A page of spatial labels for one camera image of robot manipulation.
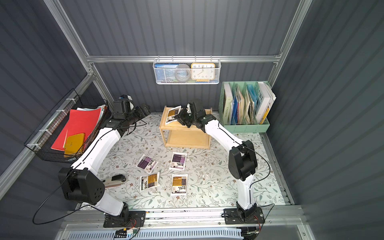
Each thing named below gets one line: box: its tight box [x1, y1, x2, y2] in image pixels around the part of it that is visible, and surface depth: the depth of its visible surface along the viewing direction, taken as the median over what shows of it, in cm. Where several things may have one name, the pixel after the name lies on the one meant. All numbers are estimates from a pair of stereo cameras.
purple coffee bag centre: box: [169, 152, 188, 171], surface depth 95 cm
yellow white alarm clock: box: [191, 63, 216, 82], surface depth 90 cm
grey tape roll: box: [174, 63, 191, 82], surface depth 90 cm
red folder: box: [51, 108, 101, 152], surface depth 75 cm
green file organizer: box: [218, 81, 277, 134], surface depth 102 cm
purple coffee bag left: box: [135, 154, 159, 174], surface depth 93 cm
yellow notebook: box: [64, 133, 85, 156], surface depth 69 cm
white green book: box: [222, 83, 234, 125], surface depth 100 cm
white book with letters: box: [256, 82, 277, 125], surface depth 101 cm
